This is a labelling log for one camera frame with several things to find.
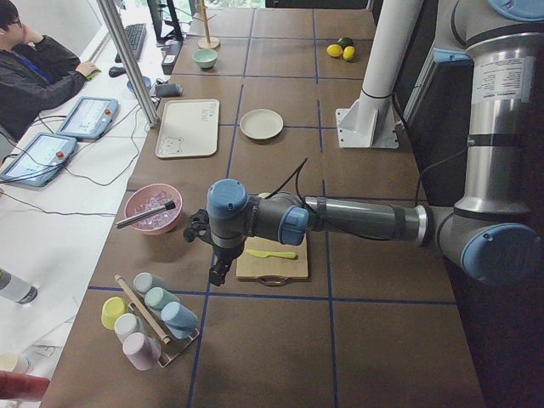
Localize teach pendant upper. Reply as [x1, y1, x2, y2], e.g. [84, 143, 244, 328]
[56, 97, 119, 141]

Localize pink bowl with ice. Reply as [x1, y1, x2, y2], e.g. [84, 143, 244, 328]
[124, 184, 183, 235]

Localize grey cup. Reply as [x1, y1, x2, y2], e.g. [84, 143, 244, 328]
[133, 272, 168, 296]

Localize green lime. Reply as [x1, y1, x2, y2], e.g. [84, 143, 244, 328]
[337, 37, 354, 49]

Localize teach pendant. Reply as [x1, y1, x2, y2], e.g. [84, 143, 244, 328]
[1, 133, 77, 187]
[56, 97, 119, 141]

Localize bamboo cutting board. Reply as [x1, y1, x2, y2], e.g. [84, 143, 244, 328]
[236, 237, 309, 282]

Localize light blue cup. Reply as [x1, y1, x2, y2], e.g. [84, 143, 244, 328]
[161, 302, 198, 339]

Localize black keyboard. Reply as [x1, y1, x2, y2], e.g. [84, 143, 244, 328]
[124, 23, 147, 61]

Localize seated person dark jacket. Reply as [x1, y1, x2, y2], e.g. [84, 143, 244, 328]
[1, 1, 99, 142]

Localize wooden stand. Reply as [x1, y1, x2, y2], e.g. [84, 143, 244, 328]
[198, 0, 220, 49]

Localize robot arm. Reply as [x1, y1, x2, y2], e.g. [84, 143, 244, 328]
[204, 1, 543, 286]

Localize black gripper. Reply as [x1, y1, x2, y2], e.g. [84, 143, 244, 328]
[208, 244, 243, 286]

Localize black monitor stand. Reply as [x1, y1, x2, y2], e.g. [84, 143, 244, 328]
[146, 0, 184, 45]

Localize grey folded cloth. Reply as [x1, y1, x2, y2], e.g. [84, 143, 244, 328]
[155, 83, 183, 98]

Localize yellow cup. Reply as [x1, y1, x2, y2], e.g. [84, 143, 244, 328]
[100, 297, 128, 330]

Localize yellow lemon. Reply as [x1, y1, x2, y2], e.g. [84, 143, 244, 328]
[326, 43, 343, 58]
[343, 46, 356, 61]

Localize pink cup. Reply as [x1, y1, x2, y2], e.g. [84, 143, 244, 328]
[122, 332, 161, 371]

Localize wooden rack rod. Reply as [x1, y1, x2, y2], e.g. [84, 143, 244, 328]
[114, 275, 172, 344]

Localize mint green bowl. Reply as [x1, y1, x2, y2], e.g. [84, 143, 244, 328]
[192, 48, 218, 70]

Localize black computer mouse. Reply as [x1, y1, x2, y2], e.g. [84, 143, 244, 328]
[108, 66, 126, 78]

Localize white cup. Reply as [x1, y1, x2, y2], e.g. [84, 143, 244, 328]
[114, 313, 150, 343]

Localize teach pendant lower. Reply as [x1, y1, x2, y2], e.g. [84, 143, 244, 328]
[1, 133, 77, 187]

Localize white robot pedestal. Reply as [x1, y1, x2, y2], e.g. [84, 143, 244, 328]
[336, 0, 423, 149]

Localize aluminium frame post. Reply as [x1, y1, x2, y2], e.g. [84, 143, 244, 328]
[97, 0, 160, 128]

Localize white bear tray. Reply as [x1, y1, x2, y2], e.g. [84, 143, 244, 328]
[156, 99, 220, 159]

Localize yellow lemon upper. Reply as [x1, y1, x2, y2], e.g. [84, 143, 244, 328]
[326, 43, 343, 58]

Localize cream round plate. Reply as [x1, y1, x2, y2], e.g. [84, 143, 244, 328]
[240, 109, 284, 140]

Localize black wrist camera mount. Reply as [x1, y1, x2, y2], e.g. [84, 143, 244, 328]
[183, 209, 213, 245]

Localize teal green cup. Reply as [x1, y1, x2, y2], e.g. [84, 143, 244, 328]
[144, 286, 180, 318]

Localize yellow plastic knife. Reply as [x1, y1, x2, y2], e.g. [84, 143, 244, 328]
[246, 249, 298, 260]

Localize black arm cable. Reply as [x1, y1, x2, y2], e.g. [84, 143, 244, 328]
[269, 157, 409, 241]

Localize yellow lemon lower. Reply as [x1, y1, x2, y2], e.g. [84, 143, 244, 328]
[343, 46, 356, 61]

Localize white wire cup rack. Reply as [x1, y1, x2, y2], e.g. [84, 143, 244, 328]
[128, 302, 200, 368]

